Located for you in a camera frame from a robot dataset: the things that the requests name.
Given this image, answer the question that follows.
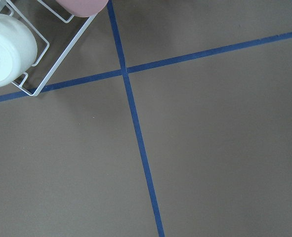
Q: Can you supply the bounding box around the pink ceramic cup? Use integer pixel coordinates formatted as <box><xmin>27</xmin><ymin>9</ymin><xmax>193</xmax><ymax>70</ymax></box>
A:
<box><xmin>56</xmin><ymin>0</ymin><xmax>108</xmax><ymax>17</ymax></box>

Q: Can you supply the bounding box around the white ceramic cup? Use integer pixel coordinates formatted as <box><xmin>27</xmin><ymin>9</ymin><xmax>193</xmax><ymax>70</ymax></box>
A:
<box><xmin>0</xmin><ymin>14</ymin><xmax>38</xmax><ymax>87</ymax></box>

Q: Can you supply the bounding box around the white wire dish rack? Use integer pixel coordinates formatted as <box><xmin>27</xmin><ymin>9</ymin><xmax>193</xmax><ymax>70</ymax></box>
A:
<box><xmin>0</xmin><ymin>0</ymin><xmax>96</xmax><ymax>96</ymax></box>

